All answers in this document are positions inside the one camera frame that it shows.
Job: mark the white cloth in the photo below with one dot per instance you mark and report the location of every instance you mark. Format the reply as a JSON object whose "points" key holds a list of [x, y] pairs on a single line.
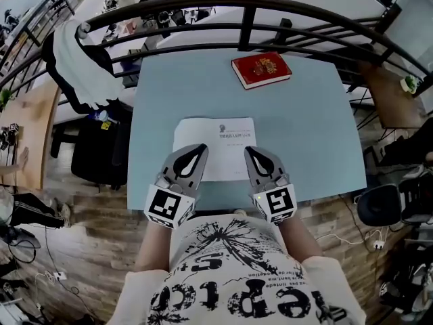
{"points": [[88, 80]]}

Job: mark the person's left forearm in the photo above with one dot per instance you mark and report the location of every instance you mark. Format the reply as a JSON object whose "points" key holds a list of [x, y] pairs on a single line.
{"points": [[152, 245]]}

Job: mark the white and yellow book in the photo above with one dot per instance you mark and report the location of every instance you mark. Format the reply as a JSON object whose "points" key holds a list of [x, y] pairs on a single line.
{"points": [[223, 154]]}

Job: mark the white shoe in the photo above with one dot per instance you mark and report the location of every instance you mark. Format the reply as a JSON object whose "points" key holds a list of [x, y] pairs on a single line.
{"points": [[240, 212]]}

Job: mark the small potted plant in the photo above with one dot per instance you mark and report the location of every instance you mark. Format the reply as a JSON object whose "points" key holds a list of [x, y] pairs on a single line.
{"points": [[409, 84], [5, 97]]}

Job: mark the yellow tag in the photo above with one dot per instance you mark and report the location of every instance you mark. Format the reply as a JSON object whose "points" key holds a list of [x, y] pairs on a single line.
{"points": [[105, 126]]}

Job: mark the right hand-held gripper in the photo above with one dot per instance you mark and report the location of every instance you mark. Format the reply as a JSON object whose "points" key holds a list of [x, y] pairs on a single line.
{"points": [[275, 203]]}

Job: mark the black round stool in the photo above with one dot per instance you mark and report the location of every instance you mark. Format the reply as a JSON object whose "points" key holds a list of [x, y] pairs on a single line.
{"points": [[377, 205]]}

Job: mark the person's right forearm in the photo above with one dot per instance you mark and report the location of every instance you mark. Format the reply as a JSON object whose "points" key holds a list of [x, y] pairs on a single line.
{"points": [[299, 239]]}

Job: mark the black backpack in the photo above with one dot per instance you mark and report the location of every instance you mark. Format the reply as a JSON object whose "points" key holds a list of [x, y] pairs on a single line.
{"points": [[417, 195]]}

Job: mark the red hardcover book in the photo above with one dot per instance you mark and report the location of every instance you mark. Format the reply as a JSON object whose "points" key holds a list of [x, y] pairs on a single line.
{"points": [[262, 69]]}

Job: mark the black chair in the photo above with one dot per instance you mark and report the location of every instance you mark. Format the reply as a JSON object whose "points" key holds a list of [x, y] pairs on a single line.
{"points": [[98, 151]]}

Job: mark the grey gripper device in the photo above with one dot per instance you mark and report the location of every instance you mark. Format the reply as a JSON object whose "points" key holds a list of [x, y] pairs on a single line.
{"points": [[11, 130]]}

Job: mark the wooden table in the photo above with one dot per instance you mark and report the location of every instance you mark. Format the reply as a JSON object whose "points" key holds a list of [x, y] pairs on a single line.
{"points": [[389, 97], [34, 120]]}

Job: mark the black jacket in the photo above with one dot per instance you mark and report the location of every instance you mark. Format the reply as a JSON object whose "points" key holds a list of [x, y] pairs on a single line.
{"points": [[99, 58]]}

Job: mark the white power strip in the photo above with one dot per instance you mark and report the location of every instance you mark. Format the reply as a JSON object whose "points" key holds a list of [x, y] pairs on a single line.
{"points": [[60, 276], [379, 244]]}

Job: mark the clear water bottle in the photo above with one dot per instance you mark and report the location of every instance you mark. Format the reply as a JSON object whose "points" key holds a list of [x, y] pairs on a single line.
{"points": [[101, 115]]}

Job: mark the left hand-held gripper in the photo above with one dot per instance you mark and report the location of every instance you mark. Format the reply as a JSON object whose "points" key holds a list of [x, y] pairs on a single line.
{"points": [[167, 205]]}

